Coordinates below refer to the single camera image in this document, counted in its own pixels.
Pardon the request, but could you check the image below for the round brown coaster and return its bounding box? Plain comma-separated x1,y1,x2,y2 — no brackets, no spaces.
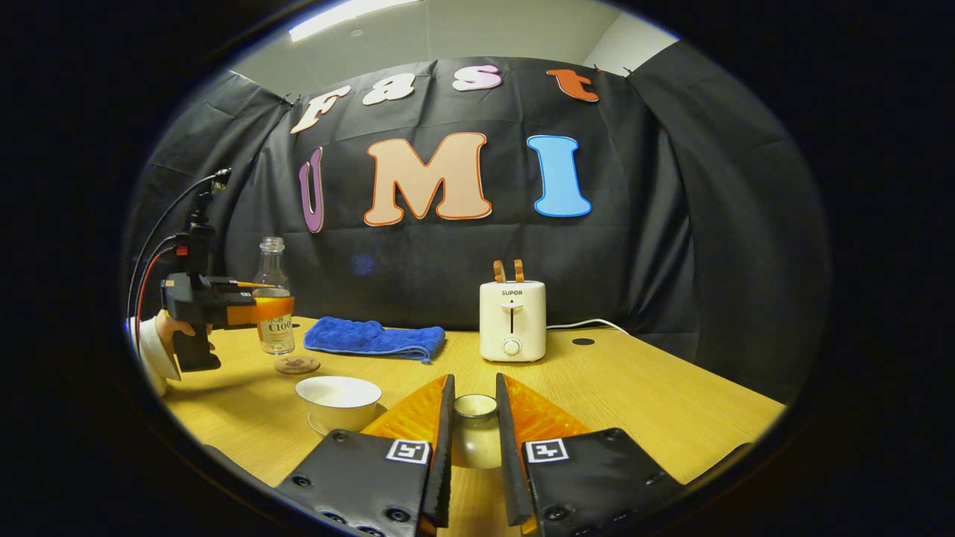
273,355,322,376

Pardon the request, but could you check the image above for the blue folded towel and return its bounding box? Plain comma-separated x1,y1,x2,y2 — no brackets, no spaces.
302,316,447,365

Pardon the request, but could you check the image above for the clear glass water bottle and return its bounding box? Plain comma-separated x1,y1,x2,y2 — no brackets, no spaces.
251,236,297,356

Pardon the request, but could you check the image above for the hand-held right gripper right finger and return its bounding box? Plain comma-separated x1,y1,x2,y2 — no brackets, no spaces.
494,372,686,537

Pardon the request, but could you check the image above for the cream teacup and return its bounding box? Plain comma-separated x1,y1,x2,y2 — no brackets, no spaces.
295,375,383,434

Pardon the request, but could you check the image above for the black backdrop cloth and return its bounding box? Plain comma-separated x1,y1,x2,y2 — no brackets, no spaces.
125,55,830,405

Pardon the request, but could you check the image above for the white power cable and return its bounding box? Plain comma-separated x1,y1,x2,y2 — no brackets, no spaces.
545,318,632,337

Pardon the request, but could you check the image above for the cream teacup lid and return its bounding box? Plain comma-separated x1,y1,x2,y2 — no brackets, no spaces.
451,393,500,471

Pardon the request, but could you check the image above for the white toaster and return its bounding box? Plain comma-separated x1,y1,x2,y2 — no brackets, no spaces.
478,280,548,364

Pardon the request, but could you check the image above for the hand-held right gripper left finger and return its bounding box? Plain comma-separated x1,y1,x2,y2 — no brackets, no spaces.
274,373,457,537

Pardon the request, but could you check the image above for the red gripper cable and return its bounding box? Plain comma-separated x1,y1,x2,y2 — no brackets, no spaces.
134,246,180,351

